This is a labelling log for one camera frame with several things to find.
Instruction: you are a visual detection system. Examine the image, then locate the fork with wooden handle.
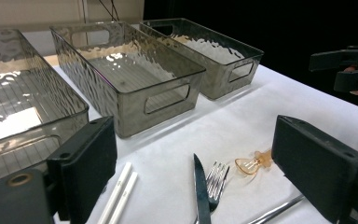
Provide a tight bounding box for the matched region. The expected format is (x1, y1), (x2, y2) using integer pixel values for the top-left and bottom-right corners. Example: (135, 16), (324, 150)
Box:
(194, 160), (231, 224)

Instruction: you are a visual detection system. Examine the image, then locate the white table cover sheet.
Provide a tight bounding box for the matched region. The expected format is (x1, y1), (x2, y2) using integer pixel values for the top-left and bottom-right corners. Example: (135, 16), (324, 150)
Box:
(50, 63), (358, 224)

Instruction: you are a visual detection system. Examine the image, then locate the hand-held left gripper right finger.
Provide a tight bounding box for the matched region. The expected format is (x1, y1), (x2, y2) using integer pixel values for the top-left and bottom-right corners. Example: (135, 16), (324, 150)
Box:
(271, 115), (358, 224)

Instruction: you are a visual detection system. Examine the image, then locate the bundle of black cables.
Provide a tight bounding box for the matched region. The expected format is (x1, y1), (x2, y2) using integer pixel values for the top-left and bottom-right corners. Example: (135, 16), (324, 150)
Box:
(97, 0), (121, 22)

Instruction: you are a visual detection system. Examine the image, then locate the silver metal spoon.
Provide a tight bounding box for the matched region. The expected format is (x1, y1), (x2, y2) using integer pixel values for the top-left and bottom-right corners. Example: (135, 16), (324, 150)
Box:
(247, 194), (306, 224)

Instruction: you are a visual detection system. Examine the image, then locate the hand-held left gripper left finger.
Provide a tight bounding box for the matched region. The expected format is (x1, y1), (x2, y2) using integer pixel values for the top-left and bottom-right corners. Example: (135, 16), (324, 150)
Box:
(46, 116), (118, 224)

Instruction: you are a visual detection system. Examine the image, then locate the smoky clear plastic bin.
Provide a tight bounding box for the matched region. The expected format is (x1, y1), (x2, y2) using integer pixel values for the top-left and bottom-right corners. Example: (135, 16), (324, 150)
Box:
(0, 28), (90, 208)
(49, 21), (207, 140)
(139, 17), (266, 102)

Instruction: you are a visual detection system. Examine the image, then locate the knife with wooden handle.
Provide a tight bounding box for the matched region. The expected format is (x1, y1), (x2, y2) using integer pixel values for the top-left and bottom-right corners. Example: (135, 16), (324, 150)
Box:
(193, 152), (213, 224)

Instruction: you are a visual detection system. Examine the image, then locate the amber clear plastic spoon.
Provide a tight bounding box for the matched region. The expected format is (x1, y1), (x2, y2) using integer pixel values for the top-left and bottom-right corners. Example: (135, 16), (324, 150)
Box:
(234, 148), (274, 176)

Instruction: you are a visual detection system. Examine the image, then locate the white chopstick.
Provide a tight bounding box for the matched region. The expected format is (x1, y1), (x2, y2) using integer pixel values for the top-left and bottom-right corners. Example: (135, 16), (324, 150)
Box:
(97, 161), (133, 224)
(108, 171), (139, 224)

